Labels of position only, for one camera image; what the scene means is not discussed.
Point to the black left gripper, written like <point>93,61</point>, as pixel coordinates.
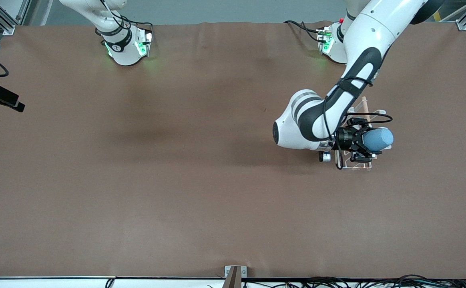
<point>346,138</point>

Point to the blue plastic cup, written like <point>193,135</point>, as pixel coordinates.
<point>379,138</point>

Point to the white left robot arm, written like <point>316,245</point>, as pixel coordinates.
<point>365,44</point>

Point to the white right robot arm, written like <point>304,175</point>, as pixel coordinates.
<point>123,54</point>

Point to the brown table cover sheet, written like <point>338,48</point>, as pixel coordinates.
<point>217,180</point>

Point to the metal bracket plate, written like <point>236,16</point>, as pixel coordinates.
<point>243,271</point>

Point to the brown post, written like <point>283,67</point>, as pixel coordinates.
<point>232,280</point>

